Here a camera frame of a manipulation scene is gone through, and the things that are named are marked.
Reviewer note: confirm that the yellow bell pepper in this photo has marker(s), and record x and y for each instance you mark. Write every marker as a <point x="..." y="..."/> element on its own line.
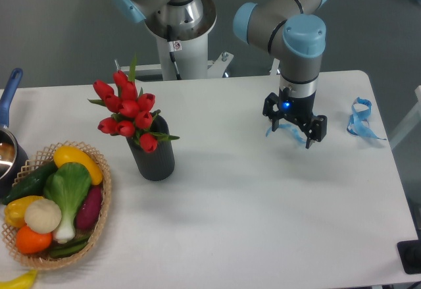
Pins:
<point x="15" y="210"/>

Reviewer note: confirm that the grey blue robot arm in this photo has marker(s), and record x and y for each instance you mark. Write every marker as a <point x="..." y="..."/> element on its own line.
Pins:
<point x="288" y="30"/>

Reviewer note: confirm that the orange fruit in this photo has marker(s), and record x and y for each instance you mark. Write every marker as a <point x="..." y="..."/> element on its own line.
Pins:
<point x="31" y="242"/>

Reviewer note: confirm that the curled blue ribbon strip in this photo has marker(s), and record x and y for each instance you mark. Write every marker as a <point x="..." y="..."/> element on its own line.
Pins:
<point x="295" y="134"/>

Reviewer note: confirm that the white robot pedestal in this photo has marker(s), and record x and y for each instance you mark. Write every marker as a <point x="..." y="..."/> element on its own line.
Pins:
<point x="181" y="33"/>

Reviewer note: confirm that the purple sweet potato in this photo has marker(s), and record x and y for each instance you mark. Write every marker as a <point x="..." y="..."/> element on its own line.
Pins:
<point x="90" y="209"/>

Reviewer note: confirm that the dark grey ribbed vase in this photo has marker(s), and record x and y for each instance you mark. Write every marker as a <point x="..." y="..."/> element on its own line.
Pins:
<point x="159" y="163"/>

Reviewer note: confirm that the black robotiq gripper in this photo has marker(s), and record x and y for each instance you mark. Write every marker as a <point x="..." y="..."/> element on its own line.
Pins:
<point x="285" y="106"/>

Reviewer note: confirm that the green bean pods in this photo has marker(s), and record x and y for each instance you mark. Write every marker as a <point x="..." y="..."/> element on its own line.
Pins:
<point x="70" y="248"/>

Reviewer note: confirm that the blue handled saucepan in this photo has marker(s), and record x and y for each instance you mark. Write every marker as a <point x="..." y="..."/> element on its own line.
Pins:
<point x="13" y="156"/>

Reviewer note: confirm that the green bok choy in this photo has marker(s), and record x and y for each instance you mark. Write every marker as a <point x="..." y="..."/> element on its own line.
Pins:
<point x="68" y="188"/>

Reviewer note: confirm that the dark green cucumber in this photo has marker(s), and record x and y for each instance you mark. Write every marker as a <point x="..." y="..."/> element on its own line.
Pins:
<point x="32" y="184"/>

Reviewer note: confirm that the tangled blue ribbon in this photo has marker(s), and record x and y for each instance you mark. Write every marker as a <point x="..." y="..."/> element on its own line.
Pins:
<point x="358" y="124"/>

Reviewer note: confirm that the black device at edge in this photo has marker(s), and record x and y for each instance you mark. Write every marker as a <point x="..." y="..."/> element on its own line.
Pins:
<point x="409" y="253"/>

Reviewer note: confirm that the red tulip bouquet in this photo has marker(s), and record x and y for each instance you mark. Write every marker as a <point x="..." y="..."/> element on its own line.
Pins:
<point x="132" y="115"/>

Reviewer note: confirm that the yellow banana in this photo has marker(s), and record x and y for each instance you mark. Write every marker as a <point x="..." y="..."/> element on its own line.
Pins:
<point x="25" y="281"/>

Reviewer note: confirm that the woven wicker basket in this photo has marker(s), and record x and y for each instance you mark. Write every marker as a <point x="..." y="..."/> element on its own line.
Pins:
<point x="42" y="260"/>

